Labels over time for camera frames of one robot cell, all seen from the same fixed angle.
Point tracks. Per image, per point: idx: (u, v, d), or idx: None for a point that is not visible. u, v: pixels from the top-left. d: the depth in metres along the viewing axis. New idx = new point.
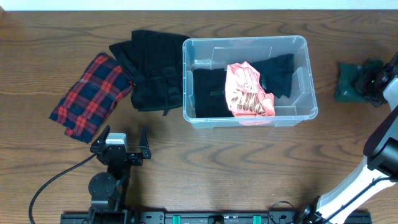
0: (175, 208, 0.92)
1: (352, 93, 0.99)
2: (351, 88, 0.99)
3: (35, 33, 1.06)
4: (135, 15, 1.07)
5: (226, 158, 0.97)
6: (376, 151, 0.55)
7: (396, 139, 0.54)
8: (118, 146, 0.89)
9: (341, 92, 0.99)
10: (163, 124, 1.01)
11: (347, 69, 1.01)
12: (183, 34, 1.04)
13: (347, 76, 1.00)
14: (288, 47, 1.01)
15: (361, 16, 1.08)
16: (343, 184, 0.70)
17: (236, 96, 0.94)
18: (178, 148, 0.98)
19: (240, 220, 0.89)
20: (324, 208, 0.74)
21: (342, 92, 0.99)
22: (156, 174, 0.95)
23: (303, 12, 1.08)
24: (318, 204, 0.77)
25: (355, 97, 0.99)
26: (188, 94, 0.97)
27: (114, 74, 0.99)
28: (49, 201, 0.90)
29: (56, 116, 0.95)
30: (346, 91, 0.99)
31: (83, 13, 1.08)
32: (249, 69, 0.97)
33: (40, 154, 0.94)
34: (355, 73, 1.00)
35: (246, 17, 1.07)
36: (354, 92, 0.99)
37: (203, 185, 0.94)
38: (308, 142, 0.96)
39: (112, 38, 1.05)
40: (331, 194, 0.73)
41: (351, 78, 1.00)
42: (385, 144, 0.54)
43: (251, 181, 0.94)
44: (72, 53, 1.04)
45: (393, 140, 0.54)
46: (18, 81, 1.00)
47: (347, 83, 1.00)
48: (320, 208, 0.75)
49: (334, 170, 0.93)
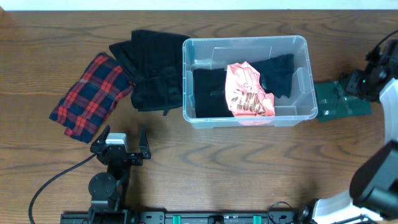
0: (175, 208, 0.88)
1: (335, 110, 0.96)
2: (331, 106, 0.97)
3: (37, 35, 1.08)
4: (135, 15, 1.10)
5: (226, 158, 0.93)
6: (363, 197, 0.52)
7: (382, 186, 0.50)
8: (118, 146, 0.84)
9: (323, 112, 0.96)
10: (162, 124, 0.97)
11: (323, 88, 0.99)
12: (183, 33, 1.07)
13: (325, 95, 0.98)
14: (288, 47, 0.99)
15: (359, 15, 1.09)
16: (341, 201, 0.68)
17: (236, 96, 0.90)
18: (178, 148, 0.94)
19: (240, 221, 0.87)
20: (321, 218, 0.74)
21: (324, 112, 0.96)
22: (155, 174, 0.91)
23: (300, 14, 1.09)
24: (315, 212, 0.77)
25: (339, 114, 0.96)
26: (188, 94, 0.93)
27: (114, 74, 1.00)
28: (48, 201, 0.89)
29: (56, 116, 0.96)
30: (328, 110, 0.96)
31: (84, 14, 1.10)
32: (249, 69, 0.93)
33: (40, 153, 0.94)
34: (332, 90, 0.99)
35: (244, 16, 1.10)
36: (336, 109, 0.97)
37: (204, 185, 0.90)
38: (308, 142, 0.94)
39: (113, 38, 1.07)
40: (328, 208, 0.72)
41: (330, 96, 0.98)
42: (371, 191, 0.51)
43: (251, 181, 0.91)
44: (73, 53, 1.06)
45: (380, 188, 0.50)
46: (20, 82, 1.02)
47: (326, 102, 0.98)
48: (316, 217, 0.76)
49: (335, 170, 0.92)
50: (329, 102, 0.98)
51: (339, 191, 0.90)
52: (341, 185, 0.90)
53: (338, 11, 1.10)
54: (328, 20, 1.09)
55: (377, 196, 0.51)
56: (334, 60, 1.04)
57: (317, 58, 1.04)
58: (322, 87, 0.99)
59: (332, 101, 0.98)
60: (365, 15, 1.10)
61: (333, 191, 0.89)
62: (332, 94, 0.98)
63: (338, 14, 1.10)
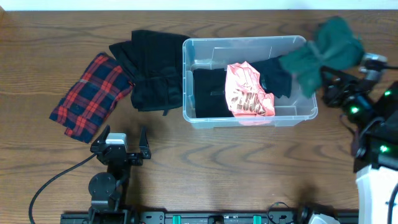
0: (175, 208, 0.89)
1: (314, 79, 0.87)
2: (314, 76, 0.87)
3: (37, 35, 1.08)
4: (135, 15, 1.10)
5: (226, 158, 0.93)
6: None
7: None
8: (118, 146, 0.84)
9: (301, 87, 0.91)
10: (162, 124, 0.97)
11: (293, 59, 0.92)
12: (183, 33, 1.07)
13: (297, 67, 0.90)
14: (288, 47, 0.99)
15: (359, 15, 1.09)
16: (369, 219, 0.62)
17: (236, 96, 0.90)
18: (178, 148, 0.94)
19: (240, 221, 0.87)
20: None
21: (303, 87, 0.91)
22: (155, 174, 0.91)
23: (300, 14, 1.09)
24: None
25: (318, 81, 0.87)
26: (188, 94, 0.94)
27: (114, 74, 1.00)
28: (48, 201, 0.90)
29: (56, 116, 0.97)
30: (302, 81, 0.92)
31: (83, 14, 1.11)
32: (249, 69, 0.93)
33: (40, 154, 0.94)
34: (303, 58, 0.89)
35: (244, 16, 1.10)
36: (316, 76, 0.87)
37: (204, 185, 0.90)
38: (308, 142, 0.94)
39: (113, 38, 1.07)
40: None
41: (304, 65, 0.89)
42: None
43: (251, 181, 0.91)
44: (73, 53, 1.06)
45: None
46: (20, 82, 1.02)
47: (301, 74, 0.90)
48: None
49: (334, 170, 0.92)
50: (308, 71, 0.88)
51: (338, 190, 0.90)
52: (340, 185, 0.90)
53: (339, 11, 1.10)
54: None
55: (389, 149, 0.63)
56: None
57: None
58: (289, 58, 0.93)
59: (310, 69, 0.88)
60: (365, 15, 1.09)
61: (333, 191, 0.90)
62: (302, 63, 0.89)
63: (339, 14, 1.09)
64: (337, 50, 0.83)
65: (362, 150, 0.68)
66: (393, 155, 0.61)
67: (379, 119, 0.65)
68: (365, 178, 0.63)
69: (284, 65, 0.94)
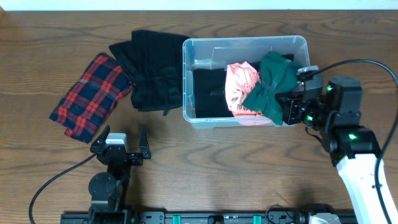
0: (175, 208, 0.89)
1: (275, 109, 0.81)
2: (275, 106, 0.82)
3: (37, 35, 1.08)
4: (136, 15, 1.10)
5: (226, 158, 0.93)
6: None
7: None
8: (118, 146, 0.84)
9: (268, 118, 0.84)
10: (162, 124, 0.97)
11: (250, 98, 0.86)
12: (183, 33, 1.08)
13: (257, 104, 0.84)
14: (288, 46, 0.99)
15: (359, 15, 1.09)
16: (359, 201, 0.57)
17: (236, 96, 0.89)
18: (178, 148, 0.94)
19: (240, 221, 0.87)
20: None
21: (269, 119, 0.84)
22: (155, 174, 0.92)
23: (300, 14, 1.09)
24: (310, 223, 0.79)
25: (278, 109, 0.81)
26: (188, 94, 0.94)
27: (114, 74, 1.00)
28: (48, 201, 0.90)
29: (56, 116, 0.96)
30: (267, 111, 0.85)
31: (83, 14, 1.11)
32: (249, 69, 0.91)
33: (40, 154, 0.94)
34: (259, 94, 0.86)
35: (245, 16, 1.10)
36: (276, 107, 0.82)
37: (204, 185, 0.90)
38: (308, 142, 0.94)
39: (113, 38, 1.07)
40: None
41: (261, 99, 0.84)
42: None
43: (251, 181, 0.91)
44: (73, 53, 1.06)
45: None
46: (20, 82, 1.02)
47: (262, 108, 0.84)
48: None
49: (334, 170, 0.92)
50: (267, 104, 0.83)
51: (339, 190, 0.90)
52: (340, 185, 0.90)
53: (339, 11, 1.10)
54: (328, 20, 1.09)
55: (358, 137, 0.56)
56: (334, 60, 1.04)
57: (317, 58, 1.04)
58: (250, 97, 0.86)
59: (268, 102, 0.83)
60: (365, 15, 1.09)
61: (333, 192, 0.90)
62: (259, 98, 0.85)
63: (339, 14, 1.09)
64: (282, 74, 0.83)
65: (334, 144, 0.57)
66: (365, 140, 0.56)
67: (333, 111, 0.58)
68: (346, 172, 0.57)
69: (248, 106, 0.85)
